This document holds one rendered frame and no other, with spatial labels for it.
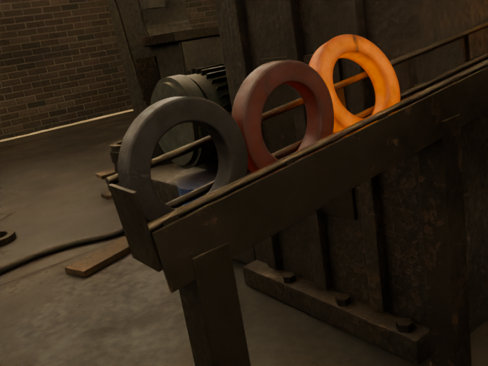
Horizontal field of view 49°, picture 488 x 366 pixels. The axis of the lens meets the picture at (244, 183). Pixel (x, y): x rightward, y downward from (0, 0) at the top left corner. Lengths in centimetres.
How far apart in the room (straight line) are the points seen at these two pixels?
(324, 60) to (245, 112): 21
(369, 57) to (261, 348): 84
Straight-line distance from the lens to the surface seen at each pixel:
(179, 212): 68
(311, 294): 156
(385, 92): 98
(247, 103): 75
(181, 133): 214
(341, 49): 94
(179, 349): 156
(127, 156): 66
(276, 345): 149
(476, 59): 126
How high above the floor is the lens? 82
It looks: 16 degrees down
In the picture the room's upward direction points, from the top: 9 degrees counter-clockwise
